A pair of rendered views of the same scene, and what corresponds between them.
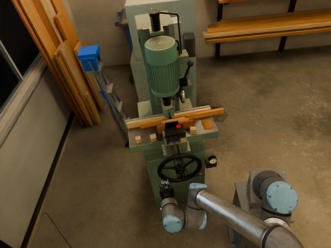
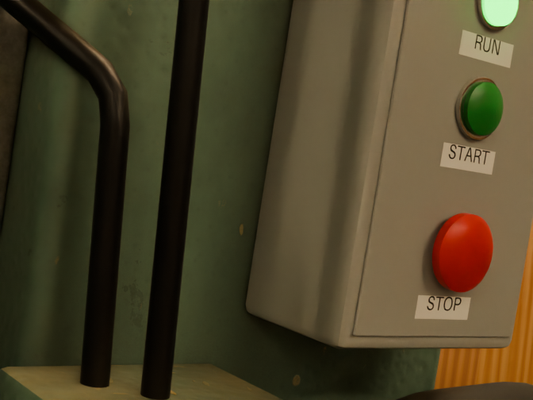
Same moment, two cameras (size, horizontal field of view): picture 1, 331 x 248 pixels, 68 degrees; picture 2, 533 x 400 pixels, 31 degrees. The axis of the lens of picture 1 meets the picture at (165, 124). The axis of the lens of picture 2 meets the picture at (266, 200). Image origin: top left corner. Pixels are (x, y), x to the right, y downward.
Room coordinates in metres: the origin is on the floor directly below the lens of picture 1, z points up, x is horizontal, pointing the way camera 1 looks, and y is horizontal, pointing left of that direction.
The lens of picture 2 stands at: (1.31, -0.44, 1.39)
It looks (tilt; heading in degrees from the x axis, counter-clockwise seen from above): 3 degrees down; 56
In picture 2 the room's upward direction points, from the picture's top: 9 degrees clockwise
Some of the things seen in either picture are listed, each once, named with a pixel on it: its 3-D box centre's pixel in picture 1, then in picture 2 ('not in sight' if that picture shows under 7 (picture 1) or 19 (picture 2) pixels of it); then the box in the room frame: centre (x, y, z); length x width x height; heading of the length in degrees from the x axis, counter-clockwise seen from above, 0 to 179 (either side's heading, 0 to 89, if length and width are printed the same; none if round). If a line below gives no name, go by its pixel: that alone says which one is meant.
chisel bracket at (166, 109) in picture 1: (167, 107); not in sight; (1.26, -0.03, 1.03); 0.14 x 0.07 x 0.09; 4
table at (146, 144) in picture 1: (173, 136); not in sight; (1.14, -0.04, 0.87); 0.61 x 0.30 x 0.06; 94
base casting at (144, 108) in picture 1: (168, 124); not in sight; (1.37, -0.02, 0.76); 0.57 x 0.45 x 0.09; 4
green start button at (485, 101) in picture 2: not in sight; (483, 108); (1.57, -0.19, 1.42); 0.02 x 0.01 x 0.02; 4
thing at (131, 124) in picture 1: (169, 117); not in sight; (1.26, -0.03, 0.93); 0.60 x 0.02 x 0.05; 94
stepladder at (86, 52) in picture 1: (111, 101); not in sight; (1.98, 0.51, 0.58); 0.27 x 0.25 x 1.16; 86
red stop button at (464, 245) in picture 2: not in sight; (463, 252); (1.57, -0.19, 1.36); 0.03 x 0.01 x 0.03; 4
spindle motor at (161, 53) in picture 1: (162, 67); not in sight; (1.24, -0.03, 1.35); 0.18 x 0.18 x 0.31
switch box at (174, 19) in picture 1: (175, 32); (412, 140); (1.57, -0.15, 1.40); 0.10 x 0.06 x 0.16; 4
